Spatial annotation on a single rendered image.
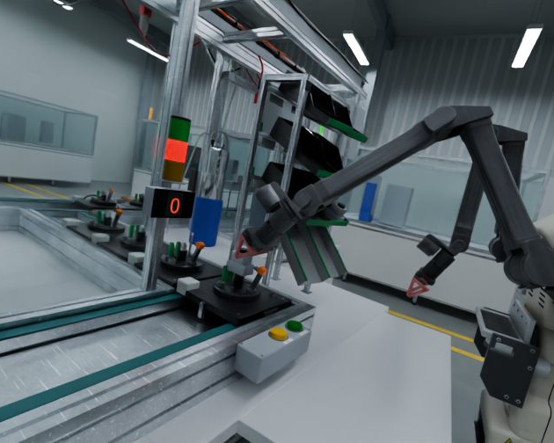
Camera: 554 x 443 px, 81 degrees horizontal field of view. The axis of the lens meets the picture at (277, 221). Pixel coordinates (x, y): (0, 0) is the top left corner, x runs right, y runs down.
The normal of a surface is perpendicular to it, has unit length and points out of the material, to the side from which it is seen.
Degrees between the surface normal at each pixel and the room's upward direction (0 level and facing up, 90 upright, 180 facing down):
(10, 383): 0
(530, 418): 90
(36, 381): 0
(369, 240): 90
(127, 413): 90
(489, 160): 77
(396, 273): 90
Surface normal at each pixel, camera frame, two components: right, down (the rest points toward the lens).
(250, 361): -0.57, 0.00
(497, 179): -0.29, -0.16
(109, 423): 0.80, 0.23
